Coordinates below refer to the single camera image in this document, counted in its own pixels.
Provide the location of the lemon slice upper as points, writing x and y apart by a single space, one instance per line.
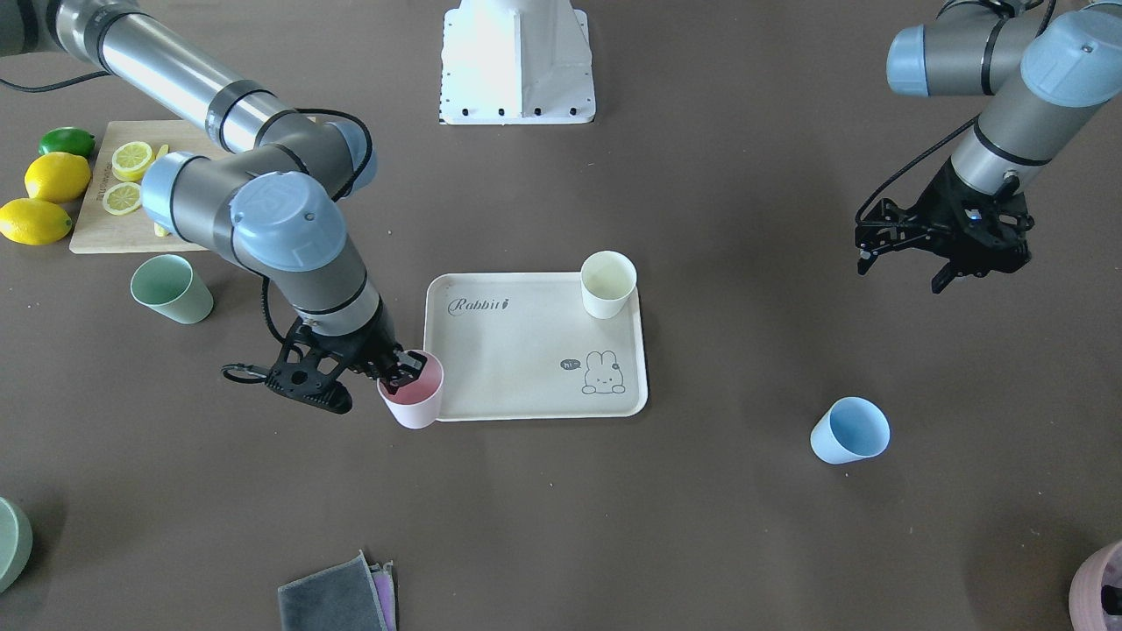
131 160

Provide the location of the whole lemon lower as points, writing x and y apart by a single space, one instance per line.
34 222

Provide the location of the whole lemon upper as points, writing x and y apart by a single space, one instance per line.
57 177

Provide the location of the cream white cup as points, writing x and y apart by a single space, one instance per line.
607 280

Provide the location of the pink bowl with ice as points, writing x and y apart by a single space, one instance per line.
1094 591

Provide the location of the lemon slice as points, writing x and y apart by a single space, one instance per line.
131 160
122 198

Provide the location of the pink cup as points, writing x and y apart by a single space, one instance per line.
418 404

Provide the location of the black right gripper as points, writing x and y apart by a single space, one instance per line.
368 350

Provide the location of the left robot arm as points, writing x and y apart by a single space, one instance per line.
1046 77

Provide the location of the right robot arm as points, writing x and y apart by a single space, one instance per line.
270 206

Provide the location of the cream rabbit tray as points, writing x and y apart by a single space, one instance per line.
520 346

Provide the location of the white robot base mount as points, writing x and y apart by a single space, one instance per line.
516 62

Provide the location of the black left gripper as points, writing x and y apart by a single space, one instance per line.
946 204

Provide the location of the purple folded cloth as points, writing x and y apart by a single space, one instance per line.
383 578

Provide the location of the wooden cutting board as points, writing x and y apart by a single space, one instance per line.
98 232

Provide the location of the grey folded cloth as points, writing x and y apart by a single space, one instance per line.
340 598

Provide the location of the green lime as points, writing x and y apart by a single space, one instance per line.
70 140

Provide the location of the lemon slice lower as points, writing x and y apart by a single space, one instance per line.
122 198

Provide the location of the green cup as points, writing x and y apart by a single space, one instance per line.
168 285

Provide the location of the green bowl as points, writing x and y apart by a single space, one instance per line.
16 542

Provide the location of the whole lemon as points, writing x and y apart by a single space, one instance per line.
34 222
57 177

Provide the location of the blue cup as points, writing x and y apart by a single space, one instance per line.
852 429

